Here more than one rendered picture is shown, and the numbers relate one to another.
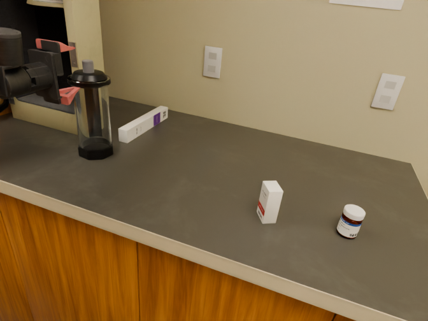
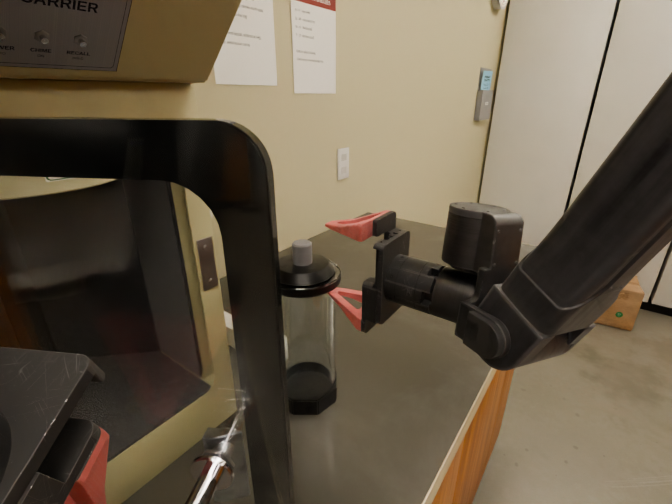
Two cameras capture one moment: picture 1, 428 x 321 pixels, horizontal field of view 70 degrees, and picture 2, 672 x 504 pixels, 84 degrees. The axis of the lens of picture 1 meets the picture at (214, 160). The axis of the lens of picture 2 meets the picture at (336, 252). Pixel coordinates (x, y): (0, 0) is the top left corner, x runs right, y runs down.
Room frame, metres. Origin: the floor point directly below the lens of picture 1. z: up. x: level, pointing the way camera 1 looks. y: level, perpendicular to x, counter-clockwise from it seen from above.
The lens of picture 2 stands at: (0.60, 0.79, 1.40)
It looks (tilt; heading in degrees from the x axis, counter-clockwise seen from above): 23 degrees down; 289
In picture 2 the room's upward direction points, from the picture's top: straight up
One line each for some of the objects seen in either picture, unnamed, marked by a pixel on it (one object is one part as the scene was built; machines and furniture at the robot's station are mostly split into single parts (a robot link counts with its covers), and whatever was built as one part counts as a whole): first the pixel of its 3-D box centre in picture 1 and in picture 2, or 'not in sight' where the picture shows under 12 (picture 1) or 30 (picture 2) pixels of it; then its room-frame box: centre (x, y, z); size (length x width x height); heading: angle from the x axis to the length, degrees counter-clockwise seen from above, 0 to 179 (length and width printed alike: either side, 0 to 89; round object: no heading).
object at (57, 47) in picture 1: (58, 55); (358, 240); (0.71, 0.38, 1.23); 0.09 x 0.07 x 0.07; 163
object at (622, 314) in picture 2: not in sight; (598, 294); (-0.37, -1.88, 0.14); 0.41 x 0.33 x 0.29; 169
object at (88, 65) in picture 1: (88, 72); (302, 263); (0.80, 0.36, 1.18); 0.09 x 0.09 x 0.07
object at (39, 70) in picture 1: (35, 76); (409, 281); (0.64, 0.40, 1.20); 0.07 x 0.07 x 0.10; 73
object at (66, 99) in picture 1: (63, 85); (357, 290); (0.71, 0.38, 1.16); 0.09 x 0.07 x 0.07; 163
